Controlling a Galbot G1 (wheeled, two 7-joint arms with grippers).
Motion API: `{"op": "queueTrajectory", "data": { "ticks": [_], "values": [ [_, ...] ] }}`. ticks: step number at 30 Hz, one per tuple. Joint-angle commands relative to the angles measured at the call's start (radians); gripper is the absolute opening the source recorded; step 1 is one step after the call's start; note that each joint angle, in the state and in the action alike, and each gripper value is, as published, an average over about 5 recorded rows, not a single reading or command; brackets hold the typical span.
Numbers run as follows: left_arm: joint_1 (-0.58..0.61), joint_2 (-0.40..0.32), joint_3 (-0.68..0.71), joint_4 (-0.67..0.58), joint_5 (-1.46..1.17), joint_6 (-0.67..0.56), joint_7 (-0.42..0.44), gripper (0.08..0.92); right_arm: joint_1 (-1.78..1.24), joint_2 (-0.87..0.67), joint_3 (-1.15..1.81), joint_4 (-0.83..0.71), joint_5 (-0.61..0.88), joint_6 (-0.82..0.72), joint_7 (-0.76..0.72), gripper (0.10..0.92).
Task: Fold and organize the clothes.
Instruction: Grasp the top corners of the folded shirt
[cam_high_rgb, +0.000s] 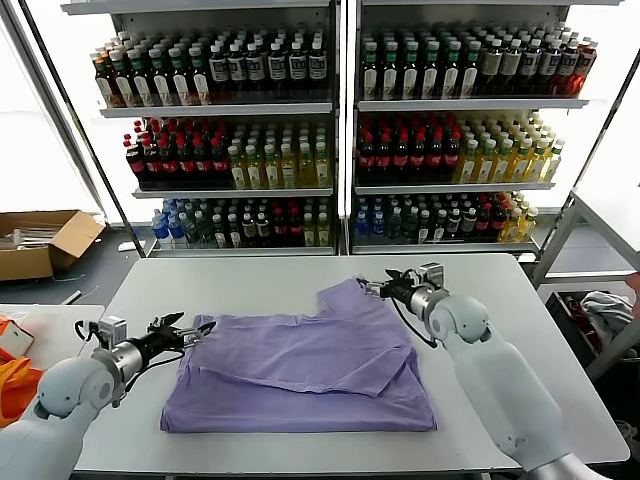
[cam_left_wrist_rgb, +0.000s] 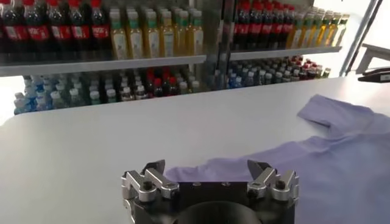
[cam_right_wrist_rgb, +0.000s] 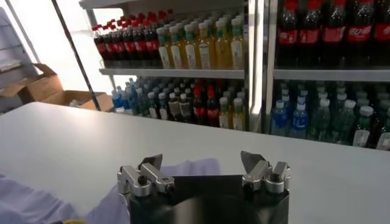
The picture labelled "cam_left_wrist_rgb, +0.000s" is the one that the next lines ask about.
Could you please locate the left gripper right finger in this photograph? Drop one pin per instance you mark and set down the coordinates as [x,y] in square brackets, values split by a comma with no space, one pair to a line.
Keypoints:
[274,185]

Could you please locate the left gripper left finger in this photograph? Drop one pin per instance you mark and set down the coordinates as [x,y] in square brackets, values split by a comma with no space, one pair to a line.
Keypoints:
[146,185]

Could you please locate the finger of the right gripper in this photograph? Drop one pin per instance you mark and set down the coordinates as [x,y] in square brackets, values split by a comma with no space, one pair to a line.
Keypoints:
[374,79]
[381,71]

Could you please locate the plain purple T-shirt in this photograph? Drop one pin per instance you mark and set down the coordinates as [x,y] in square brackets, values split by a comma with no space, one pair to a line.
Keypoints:
[335,170]

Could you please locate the dark diagonal metal pole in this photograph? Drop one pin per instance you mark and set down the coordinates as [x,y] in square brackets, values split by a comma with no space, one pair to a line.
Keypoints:
[364,36]

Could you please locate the large yellow juice bottle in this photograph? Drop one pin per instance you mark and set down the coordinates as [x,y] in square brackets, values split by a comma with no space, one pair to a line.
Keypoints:
[167,39]
[119,42]
[334,34]
[151,39]
[317,36]
[182,38]
[297,38]
[135,41]
[307,36]
[197,38]
[326,35]
[342,32]

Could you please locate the grey metal shelving unit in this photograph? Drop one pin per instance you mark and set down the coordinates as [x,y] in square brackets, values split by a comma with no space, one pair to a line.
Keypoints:
[283,53]
[106,64]

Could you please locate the large cola bottle red cap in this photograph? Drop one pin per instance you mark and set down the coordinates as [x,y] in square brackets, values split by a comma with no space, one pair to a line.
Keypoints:
[16,32]
[38,32]
[278,29]
[267,29]
[80,32]
[288,29]
[255,29]
[61,32]
[242,29]
[100,30]

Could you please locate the grey metal frame table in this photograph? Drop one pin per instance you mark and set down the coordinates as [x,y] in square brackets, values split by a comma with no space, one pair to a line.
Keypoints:
[373,50]

